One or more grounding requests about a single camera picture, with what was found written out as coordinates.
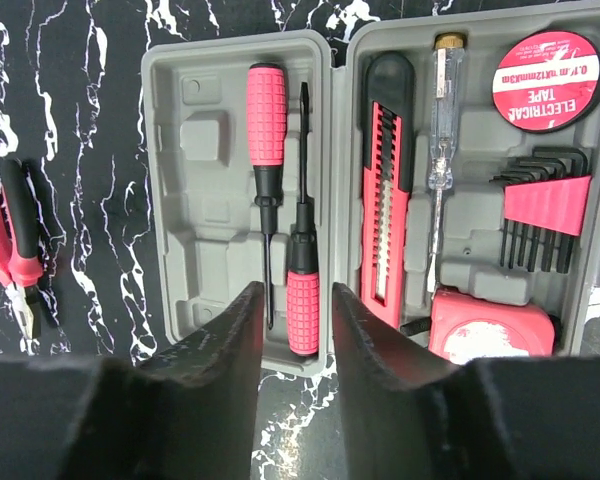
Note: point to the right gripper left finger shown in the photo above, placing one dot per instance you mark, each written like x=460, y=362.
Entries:
x=186, y=413

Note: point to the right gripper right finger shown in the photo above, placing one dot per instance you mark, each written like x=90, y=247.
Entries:
x=409, y=414

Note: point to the red tape measure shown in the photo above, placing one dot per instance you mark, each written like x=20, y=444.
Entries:
x=462, y=328

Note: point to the grey plastic tool case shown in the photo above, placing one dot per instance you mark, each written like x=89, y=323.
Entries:
x=207, y=223

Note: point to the red hex key set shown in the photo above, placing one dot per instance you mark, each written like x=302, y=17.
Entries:
x=545, y=200

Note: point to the red handled pliers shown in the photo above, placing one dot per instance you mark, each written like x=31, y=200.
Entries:
x=20, y=265

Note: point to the red utility knife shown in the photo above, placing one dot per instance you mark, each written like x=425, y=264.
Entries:
x=388, y=167

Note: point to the clear test pen screwdriver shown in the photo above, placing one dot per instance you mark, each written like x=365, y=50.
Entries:
x=449, y=52

